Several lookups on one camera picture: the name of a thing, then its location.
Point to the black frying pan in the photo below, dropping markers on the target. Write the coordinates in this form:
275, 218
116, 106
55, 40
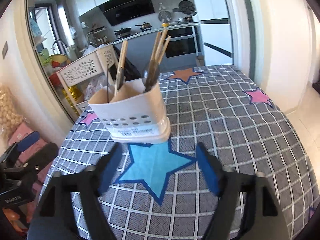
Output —
122, 33

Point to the grey checked tablecloth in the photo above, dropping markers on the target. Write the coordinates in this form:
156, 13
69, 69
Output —
239, 124

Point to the cream perforated storage cart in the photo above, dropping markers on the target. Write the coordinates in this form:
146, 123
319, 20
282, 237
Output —
83, 69

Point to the white utensil holder caddy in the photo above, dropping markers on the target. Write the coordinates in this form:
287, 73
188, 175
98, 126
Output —
132, 115

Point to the white refrigerator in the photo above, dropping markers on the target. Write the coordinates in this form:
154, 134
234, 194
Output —
215, 30

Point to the black range hood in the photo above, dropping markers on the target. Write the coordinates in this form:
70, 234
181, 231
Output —
119, 11

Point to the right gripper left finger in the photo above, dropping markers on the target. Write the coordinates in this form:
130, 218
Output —
54, 216

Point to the bag of white puffs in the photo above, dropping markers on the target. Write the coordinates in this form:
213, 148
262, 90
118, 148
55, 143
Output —
9, 117

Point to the wooden chopstick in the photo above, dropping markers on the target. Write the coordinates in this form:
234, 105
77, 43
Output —
155, 46
160, 45
122, 57
163, 50

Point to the dark spoon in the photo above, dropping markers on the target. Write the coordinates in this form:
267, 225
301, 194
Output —
143, 76
119, 78
151, 75

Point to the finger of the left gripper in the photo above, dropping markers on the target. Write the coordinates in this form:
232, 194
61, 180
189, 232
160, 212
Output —
42, 158
28, 138

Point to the black built-in oven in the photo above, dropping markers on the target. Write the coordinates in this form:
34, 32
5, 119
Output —
183, 41

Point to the pot on stove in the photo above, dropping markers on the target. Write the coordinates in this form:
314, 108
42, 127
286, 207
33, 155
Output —
145, 26

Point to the plastic bag in cart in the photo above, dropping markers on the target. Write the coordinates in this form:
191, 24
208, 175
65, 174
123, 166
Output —
95, 85

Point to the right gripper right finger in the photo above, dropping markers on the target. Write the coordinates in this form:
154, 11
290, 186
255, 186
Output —
262, 219

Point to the pink plastic stool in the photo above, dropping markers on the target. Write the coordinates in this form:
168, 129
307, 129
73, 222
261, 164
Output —
21, 132

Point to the left human hand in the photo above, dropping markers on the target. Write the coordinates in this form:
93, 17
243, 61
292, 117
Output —
14, 219

